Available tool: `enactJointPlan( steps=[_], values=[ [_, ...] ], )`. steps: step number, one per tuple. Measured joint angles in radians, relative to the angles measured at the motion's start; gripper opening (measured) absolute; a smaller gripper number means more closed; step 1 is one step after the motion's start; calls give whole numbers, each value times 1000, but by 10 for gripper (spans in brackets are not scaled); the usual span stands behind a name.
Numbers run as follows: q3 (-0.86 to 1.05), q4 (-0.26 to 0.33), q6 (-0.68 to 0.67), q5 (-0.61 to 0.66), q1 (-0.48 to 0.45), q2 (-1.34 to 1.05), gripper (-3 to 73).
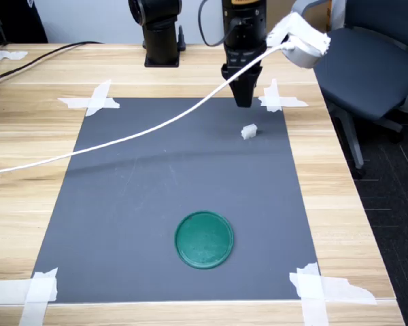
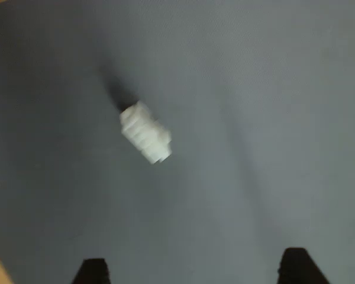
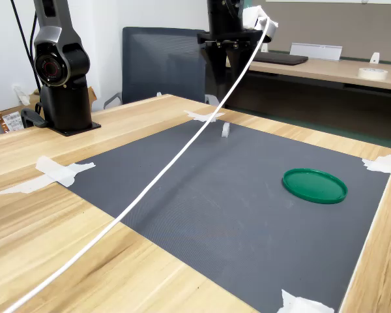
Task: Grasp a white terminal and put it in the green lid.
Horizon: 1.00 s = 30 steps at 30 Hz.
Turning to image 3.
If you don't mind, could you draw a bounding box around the round green lid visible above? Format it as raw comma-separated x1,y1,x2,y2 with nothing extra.
282,168,349,205

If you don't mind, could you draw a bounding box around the black laptop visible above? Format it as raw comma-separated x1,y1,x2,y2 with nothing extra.
252,51,310,67

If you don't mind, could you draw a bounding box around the white tape patch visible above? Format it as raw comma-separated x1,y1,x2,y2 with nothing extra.
276,289,335,313
183,110,226,124
361,154,391,179
0,155,96,196

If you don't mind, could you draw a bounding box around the dark grey office chair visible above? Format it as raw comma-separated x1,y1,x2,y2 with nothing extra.
103,26,223,110

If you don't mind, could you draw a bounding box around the white sign holder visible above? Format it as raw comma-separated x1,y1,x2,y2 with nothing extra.
289,42,343,62

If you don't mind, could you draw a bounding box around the pale wooden desk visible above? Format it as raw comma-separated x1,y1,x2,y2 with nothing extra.
224,57,391,141

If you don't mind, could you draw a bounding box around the grey-brown partition panel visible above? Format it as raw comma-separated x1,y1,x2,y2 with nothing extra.
247,1,391,63

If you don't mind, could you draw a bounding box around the white tape roll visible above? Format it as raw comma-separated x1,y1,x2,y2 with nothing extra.
357,67,389,81

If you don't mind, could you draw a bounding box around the dark grey mat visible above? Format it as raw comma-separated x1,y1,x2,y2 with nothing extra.
66,119,391,313

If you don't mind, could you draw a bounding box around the black table clamp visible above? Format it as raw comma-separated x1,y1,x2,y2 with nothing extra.
20,102,49,129

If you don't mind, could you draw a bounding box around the white crumpled paper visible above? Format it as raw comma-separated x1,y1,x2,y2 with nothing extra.
12,84,32,107

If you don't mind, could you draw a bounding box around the white camera box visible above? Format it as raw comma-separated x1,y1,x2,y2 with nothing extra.
242,5,280,42

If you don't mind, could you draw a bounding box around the white camera cable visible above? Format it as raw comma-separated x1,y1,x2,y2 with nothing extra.
2,16,270,313

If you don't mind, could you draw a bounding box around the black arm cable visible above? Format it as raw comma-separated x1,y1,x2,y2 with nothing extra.
9,0,42,95

